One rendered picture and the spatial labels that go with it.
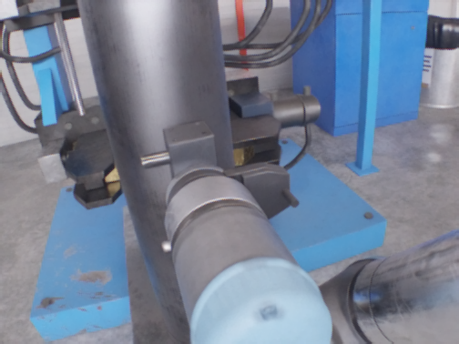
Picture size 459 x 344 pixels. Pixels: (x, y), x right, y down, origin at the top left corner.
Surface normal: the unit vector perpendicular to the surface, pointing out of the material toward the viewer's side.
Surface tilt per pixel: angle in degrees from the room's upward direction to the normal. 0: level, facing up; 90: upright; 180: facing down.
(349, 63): 90
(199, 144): 90
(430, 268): 62
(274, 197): 90
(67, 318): 90
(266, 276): 8
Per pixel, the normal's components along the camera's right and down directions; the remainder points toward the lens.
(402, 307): -0.94, 0.09
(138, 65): 0.00, 0.47
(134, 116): -0.26, 0.48
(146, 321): -0.10, -0.87
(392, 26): 0.29, 0.44
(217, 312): -0.62, -0.57
